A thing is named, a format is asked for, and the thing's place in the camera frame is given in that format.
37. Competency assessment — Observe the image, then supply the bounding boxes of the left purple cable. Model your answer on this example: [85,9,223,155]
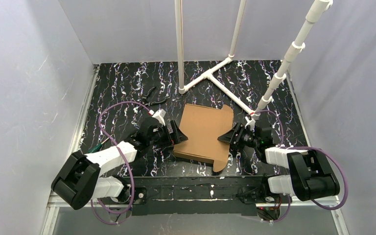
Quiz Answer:
[90,101,156,226]

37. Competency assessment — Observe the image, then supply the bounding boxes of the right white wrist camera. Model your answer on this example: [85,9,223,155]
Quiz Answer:
[244,112,260,131]

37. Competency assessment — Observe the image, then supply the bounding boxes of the aluminium table frame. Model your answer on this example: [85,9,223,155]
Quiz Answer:
[51,58,349,225]

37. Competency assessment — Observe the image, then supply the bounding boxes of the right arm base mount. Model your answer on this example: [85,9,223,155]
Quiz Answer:
[235,176,292,224]

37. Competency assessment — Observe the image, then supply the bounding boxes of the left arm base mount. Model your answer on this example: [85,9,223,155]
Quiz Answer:
[110,176,148,215]

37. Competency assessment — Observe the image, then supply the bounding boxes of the black pliers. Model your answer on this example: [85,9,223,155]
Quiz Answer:
[140,87,167,107]

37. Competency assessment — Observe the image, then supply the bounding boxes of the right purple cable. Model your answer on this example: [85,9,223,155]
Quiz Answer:
[254,109,349,224]

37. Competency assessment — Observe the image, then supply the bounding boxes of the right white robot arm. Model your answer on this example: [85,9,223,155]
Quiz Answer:
[217,123,340,201]

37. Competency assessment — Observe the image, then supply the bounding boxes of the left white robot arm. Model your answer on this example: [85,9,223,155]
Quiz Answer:
[51,117,188,210]

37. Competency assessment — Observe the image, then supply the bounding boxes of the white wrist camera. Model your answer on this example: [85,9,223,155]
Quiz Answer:
[149,109,166,126]
[244,112,260,131]

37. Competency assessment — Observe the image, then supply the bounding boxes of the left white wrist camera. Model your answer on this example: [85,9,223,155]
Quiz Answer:
[149,109,166,126]

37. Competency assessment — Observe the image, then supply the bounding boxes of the purple cable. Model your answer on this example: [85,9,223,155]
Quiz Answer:
[254,109,349,224]
[90,101,156,226]

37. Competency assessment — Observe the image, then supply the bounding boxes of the brown cardboard box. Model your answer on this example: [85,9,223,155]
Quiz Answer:
[173,104,234,172]

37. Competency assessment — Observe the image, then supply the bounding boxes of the white PVC pipe frame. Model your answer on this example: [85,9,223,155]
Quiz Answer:
[173,0,332,117]

